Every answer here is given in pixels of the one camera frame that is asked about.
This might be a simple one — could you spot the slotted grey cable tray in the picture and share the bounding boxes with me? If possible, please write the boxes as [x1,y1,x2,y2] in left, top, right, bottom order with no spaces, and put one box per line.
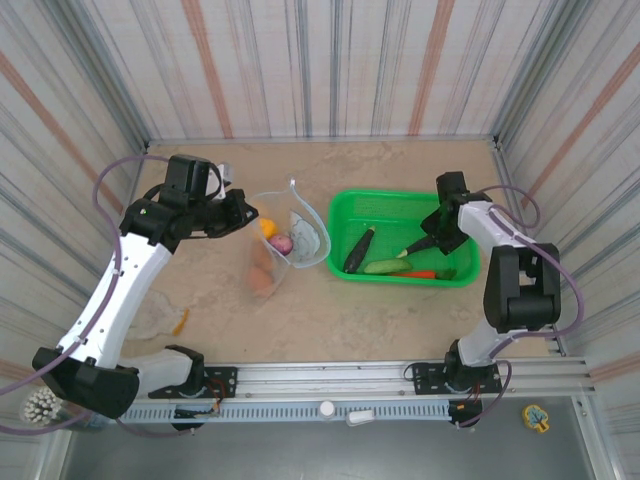
[119,402,481,425]

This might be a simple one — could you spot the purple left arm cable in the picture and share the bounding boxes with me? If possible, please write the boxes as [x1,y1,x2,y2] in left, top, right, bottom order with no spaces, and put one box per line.
[0,153,201,437]

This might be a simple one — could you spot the clear container of white sticks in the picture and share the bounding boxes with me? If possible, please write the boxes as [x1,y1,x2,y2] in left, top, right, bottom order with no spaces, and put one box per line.
[18,387,109,431]

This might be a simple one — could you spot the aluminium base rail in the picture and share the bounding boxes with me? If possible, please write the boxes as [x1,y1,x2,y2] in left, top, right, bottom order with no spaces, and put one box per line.
[134,355,596,401]

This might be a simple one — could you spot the orange carrot with green leaves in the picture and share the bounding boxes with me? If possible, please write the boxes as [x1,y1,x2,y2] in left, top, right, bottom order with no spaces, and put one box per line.
[389,268,458,280]

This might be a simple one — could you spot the green plastic basket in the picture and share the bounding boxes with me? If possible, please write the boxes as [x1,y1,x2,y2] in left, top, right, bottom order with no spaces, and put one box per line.
[325,187,482,290]

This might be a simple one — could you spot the clear zip-top bag blue zipper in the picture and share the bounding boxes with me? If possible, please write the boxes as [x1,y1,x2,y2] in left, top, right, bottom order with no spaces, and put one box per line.
[244,178,332,301]

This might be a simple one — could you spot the light green cucumber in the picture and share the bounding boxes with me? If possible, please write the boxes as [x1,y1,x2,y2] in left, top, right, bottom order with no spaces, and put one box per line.
[363,258,414,275]

